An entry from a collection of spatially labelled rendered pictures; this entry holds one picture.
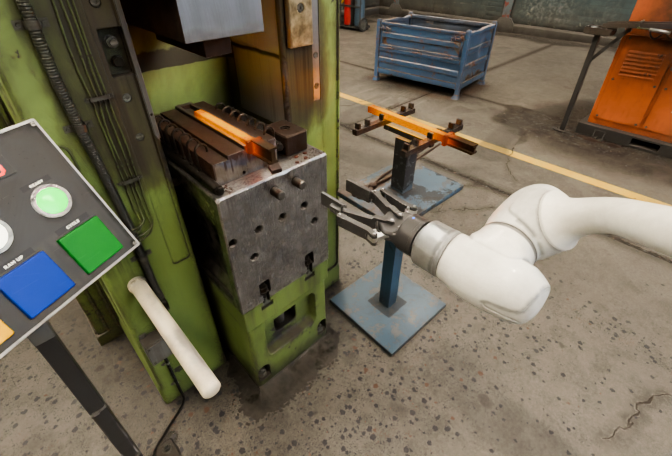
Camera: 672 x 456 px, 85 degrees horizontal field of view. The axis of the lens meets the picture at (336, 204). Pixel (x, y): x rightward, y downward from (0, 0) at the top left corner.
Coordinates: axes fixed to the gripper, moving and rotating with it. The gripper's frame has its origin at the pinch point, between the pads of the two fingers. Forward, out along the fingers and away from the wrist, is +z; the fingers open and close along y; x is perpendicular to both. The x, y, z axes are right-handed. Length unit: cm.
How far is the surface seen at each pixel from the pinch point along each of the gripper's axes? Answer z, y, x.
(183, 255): 49, -22, -36
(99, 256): 17.4, -43.9, -0.7
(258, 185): 29.1, -3.5, -8.9
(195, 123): 61, -4, -1
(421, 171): 24, 69, -32
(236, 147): 37.8, -3.5, -0.7
